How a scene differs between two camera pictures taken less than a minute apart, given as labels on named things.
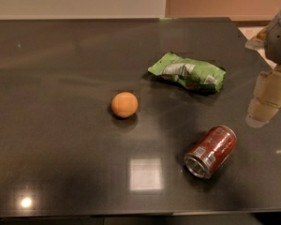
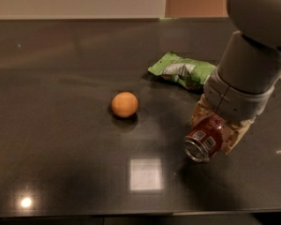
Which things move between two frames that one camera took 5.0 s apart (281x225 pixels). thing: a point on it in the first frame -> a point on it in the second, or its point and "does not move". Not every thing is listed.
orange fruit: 124,105 does not move
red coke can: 210,151 -> 204,139
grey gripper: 280,37 -> 232,101
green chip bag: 189,72 does not move
